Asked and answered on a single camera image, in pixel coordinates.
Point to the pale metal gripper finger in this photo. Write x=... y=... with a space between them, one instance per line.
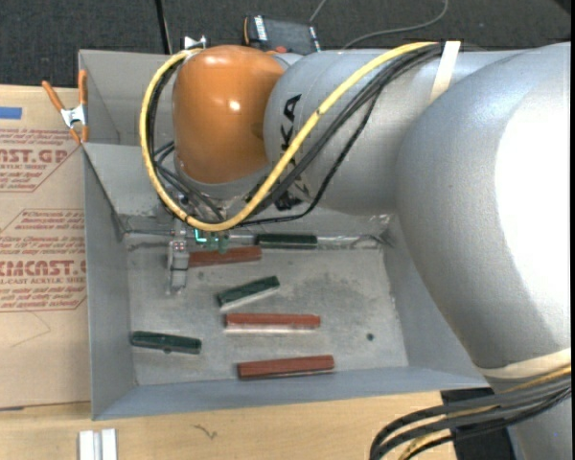
x=177 y=283
x=179 y=256

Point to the red-brown flat block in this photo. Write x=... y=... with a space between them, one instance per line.
x=272 y=320
x=285 y=366
x=230 y=256

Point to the dark green flat block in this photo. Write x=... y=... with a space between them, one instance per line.
x=287 y=241
x=165 y=342
x=245 y=289

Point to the grey metal bin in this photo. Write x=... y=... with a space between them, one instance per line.
x=287 y=281

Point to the brown cardboard board red print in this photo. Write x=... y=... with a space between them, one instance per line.
x=38 y=343

